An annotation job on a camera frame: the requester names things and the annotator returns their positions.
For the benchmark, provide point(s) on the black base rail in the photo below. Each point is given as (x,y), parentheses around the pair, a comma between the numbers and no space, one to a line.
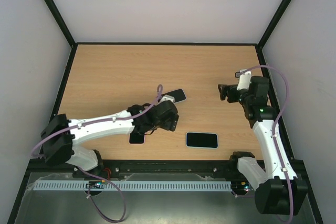
(224,169)

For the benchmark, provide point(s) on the light blue phone case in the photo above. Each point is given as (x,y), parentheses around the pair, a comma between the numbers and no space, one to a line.
(202,140)

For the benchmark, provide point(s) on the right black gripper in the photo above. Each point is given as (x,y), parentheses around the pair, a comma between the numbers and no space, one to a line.
(229,93)

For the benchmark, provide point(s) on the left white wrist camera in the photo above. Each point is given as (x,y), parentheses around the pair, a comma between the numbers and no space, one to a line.
(167,98)

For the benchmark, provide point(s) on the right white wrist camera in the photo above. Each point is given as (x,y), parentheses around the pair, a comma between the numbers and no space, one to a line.
(244,77)

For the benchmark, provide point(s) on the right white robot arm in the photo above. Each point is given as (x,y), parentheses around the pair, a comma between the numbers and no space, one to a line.
(278,189)

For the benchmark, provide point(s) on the grey slotted cable duct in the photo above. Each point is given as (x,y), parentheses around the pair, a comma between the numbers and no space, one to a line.
(79,185)

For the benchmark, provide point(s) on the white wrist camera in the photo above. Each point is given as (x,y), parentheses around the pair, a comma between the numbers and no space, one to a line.
(244,77)
(167,98)

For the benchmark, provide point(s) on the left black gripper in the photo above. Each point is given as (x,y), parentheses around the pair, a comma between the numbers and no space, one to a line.
(171,124)

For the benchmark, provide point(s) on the phone in pink case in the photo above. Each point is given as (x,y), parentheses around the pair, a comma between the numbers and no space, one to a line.
(136,139)

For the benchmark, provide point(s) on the black aluminium frame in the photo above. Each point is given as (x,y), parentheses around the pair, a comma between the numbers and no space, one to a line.
(259,46)

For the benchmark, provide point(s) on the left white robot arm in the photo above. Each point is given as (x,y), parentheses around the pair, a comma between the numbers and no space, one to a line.
(63,138)

